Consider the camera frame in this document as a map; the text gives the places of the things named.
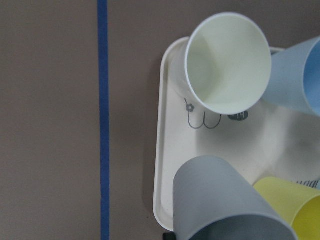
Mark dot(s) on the light blue cup front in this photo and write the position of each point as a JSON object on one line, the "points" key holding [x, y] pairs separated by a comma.
{"points": [[295, 78]]}

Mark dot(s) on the yellow plastic cup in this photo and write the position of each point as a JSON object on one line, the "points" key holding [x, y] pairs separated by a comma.
{"points": [[297, 204]]}

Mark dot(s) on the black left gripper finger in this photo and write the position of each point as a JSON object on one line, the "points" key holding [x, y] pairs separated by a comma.
{"points": [[168, 236]]}

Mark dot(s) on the cream white plastic cup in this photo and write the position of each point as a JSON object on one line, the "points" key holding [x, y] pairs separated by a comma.
{"points": [[224, 66]]}

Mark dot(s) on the grey plastic cup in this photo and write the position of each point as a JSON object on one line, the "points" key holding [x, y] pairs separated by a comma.
{"points": [[212, 201]]}

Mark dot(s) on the cream plastic tray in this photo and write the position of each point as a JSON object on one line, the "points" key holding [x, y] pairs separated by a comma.
{"points": [[267, 140]]}

